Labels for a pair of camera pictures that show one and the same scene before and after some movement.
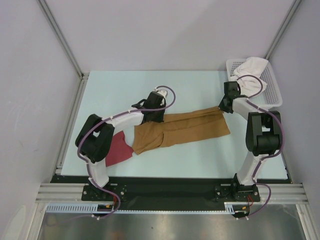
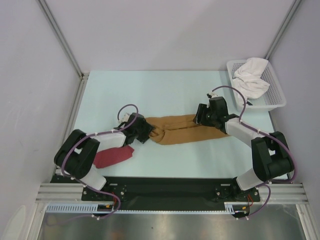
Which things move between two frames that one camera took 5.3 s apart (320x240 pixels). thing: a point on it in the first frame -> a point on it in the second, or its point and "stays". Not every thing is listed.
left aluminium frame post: x=83 y=77 stays
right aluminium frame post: x=289 y=17 stays
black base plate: x=170 y=193 stays
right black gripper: x=223 y=107 -> x=202 y=109
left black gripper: x=159 y=119 -> x=147 y=128
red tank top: x=118 y=150 stays
